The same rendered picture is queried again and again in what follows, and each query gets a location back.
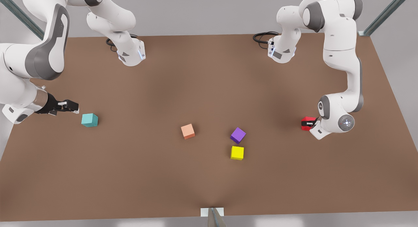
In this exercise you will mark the red wooden cube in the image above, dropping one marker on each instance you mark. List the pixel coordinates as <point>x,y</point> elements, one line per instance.
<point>305,118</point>

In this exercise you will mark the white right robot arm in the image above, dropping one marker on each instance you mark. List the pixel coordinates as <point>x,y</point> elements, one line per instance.
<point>42,57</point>

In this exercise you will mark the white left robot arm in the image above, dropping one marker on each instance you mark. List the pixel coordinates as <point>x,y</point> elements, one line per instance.
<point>339,57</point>

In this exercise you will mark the teal blue wooden cube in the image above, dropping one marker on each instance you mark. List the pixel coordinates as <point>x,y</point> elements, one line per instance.
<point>89,120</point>

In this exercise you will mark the purple wooden cube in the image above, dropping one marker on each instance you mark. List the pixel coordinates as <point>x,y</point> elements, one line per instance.
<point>238,135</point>

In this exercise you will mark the yellow wooden cube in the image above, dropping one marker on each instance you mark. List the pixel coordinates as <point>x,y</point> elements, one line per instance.
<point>237,153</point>

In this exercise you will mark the salmon orange wooden cube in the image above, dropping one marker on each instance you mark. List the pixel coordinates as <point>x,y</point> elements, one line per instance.
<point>187,131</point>

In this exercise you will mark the silver frame post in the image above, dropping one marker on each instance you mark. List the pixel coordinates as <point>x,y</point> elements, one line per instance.
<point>385,14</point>
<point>214,218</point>
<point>23,16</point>

